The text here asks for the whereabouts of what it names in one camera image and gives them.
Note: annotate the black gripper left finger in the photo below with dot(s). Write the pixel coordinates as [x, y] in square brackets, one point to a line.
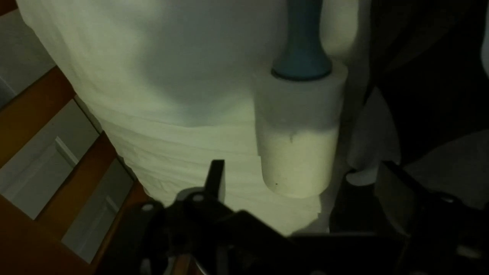
[223, 242]

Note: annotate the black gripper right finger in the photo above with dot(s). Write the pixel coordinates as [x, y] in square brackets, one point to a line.
[411, 230]

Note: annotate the black grey dotted comforter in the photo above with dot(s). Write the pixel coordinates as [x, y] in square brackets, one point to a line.
[425, 59]

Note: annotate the white lint roller blue handle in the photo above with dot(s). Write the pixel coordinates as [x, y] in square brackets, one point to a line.
[298, 103]

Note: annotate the wooden bunk bed frame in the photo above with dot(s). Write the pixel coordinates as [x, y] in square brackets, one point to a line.
[63, 186]

